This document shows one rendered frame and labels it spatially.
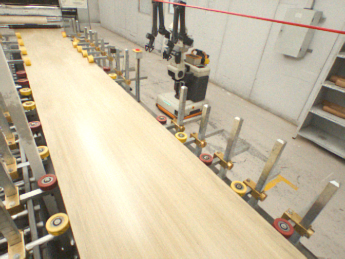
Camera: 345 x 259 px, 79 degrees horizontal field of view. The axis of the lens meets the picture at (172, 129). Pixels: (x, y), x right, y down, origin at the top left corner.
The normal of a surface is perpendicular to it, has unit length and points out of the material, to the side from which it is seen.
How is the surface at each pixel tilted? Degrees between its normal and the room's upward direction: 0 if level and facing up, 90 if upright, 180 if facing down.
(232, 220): 0
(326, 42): 90
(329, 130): 90
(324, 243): 0
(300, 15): 90
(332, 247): 0
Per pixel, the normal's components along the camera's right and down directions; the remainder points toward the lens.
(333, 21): -0.83, 0.25
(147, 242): 0.08, -0.83
